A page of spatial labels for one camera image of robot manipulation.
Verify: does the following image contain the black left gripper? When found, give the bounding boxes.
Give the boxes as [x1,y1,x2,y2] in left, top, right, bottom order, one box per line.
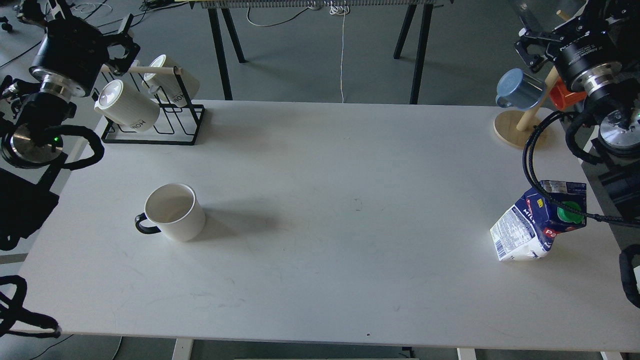
[30,13,141,87]

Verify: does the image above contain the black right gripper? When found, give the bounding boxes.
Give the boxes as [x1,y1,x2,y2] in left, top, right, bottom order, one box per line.
[514,2,623,81]

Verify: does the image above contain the white mug black handle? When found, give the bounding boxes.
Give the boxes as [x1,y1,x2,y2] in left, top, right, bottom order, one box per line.
[134,183,206,242]

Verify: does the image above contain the blue white milk carton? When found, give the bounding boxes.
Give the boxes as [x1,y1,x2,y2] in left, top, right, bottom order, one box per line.
[490,180,587,262]

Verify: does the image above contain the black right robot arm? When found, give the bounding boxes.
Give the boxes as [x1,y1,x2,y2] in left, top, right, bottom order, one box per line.
[510,0,639,228]

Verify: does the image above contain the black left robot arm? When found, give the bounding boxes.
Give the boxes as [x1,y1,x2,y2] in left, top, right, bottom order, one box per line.
[1,5,140,251]

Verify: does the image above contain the white ribbed mug front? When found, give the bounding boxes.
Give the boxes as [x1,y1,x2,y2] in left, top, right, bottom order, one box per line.
[94,79,161,133]

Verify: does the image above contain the white ribbed mug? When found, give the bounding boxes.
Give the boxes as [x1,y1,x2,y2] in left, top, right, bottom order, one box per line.
[94,79,161,133]
[141,54,201,108]

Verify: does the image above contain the white ribbed mug rear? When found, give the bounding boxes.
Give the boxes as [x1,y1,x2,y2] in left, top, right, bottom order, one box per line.
[141,54,201,108]

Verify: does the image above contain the orange mug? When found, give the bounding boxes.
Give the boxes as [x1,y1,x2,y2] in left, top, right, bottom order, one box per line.
[548,77,587,111]

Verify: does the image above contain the blue mug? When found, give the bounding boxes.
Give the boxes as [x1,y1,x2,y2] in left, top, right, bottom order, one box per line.
[494,68,547,111]

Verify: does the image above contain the black trestle table legs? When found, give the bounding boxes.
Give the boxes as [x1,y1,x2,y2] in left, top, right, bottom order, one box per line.
[201,3,435,105]

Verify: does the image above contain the wooden mug tree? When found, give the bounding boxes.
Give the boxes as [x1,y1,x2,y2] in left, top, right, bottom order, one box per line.
[493,66,560,149]

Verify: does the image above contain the black floor cables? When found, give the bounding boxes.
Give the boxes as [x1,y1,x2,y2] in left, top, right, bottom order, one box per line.
[0,0,173,68]

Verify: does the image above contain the black wire mug rack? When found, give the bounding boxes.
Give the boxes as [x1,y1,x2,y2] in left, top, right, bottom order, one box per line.
[100,65,206,146]

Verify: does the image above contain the white hanging cord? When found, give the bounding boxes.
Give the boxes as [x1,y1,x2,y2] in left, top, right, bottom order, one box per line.
[327,4,351,103]

